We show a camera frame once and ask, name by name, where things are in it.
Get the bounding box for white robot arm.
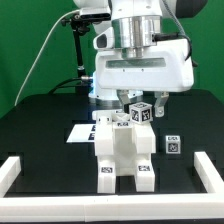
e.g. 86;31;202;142
73;0;208;117

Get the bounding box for black base cables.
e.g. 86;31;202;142
48;77;92;95

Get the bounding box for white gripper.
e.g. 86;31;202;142
93;27;194;117

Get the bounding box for black camera stand pole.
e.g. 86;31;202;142
61;18;92;95

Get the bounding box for white camera cable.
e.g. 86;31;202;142
14;9;81;107

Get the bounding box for white chair back frame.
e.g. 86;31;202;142
92;109;131;125

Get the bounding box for white small chair part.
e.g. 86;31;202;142
97;156;116;194
129;102;153;124

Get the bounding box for black camera on stand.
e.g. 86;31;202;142
74;6;111;22

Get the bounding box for white U-shaped fence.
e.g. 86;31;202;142
0;152;224;222

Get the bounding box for white marker base plate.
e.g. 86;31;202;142
67;124;96;143

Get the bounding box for white chair seat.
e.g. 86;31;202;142
94;121;156;176

